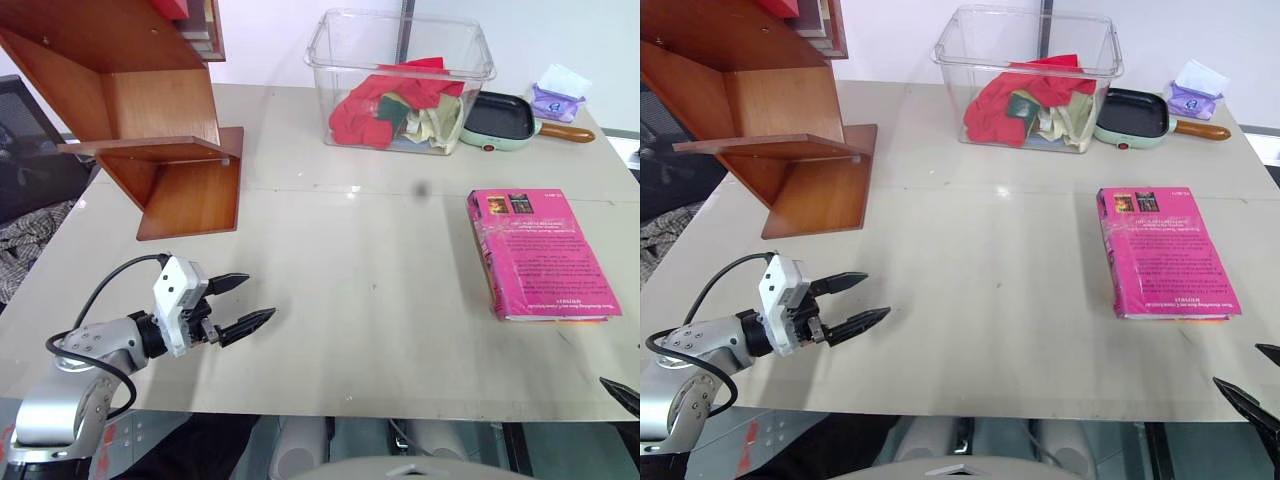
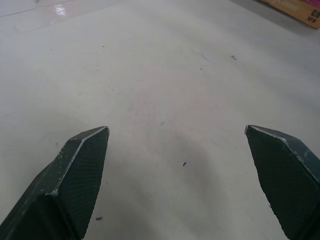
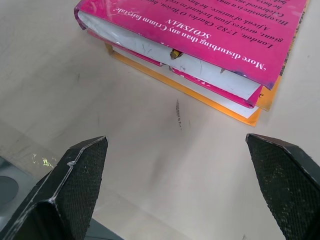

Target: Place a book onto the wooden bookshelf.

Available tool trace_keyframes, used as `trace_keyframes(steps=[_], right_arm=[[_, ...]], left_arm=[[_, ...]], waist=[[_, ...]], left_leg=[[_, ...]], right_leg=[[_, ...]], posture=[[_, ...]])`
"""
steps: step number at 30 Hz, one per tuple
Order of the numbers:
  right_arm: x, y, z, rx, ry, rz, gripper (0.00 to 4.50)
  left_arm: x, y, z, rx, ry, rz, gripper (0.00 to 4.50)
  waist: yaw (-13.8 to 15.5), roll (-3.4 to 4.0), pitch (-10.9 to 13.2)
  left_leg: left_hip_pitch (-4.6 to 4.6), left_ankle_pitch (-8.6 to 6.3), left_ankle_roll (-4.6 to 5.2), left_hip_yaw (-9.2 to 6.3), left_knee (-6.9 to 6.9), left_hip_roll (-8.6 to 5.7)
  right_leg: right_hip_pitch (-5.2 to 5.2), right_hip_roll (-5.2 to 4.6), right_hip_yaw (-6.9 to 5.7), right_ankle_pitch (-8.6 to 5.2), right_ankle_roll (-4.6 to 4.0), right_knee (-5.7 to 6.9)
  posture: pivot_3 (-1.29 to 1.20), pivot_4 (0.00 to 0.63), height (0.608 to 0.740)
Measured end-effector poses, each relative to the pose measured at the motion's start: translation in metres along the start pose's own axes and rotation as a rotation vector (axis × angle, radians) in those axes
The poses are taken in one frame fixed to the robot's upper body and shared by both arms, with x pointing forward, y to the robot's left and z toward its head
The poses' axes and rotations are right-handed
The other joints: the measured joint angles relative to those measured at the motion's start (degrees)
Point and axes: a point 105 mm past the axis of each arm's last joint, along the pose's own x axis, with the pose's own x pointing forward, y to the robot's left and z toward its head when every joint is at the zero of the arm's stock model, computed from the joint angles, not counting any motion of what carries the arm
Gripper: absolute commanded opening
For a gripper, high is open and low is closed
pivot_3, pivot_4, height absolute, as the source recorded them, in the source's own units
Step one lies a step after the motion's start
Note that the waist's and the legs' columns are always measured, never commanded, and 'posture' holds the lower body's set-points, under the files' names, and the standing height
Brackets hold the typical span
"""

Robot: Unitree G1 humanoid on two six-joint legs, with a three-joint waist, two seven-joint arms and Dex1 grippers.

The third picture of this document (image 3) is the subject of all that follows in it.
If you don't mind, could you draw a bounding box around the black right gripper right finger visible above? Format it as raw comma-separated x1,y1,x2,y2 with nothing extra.
245,133,320,240

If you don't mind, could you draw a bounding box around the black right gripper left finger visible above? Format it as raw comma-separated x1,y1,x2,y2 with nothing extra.
0,135,109,240

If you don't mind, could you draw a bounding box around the pink hardcover book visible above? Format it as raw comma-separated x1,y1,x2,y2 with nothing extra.
73,0,311,109

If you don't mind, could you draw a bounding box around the orange book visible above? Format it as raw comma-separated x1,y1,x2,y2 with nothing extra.
104,4,311,127

